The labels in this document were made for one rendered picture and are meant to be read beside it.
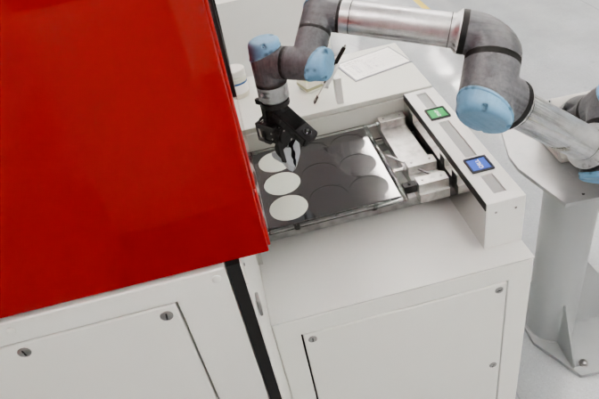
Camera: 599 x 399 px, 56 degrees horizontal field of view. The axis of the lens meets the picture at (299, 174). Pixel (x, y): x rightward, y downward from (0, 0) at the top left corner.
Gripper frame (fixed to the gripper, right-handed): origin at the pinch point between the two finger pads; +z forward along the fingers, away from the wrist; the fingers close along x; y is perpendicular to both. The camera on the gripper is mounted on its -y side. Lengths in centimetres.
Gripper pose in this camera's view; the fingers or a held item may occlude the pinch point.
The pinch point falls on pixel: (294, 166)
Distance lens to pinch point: 146.4
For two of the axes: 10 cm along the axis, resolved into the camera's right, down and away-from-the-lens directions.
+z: 1.5, 7.9, 5.9
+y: -7.8, -2.7, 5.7
